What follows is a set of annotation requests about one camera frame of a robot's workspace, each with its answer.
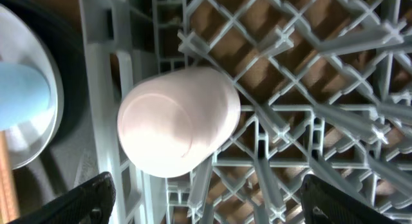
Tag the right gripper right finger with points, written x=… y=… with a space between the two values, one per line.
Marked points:
x=324 y=203

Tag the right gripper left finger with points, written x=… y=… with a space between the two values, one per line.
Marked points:
x=93 y=200

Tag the wooden chopstick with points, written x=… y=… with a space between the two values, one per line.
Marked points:
x=9 y=202

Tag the pink cup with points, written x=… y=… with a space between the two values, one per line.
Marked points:
x=169 y=124

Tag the blue cup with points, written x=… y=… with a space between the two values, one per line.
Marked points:
x=25 y=93

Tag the grey dishwasher rack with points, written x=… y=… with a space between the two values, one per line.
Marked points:
x=324 y=85

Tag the round black tray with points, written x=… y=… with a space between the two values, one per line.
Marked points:
x=70 y=158

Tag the grey plate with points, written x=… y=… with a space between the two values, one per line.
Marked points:
x=21 y=45

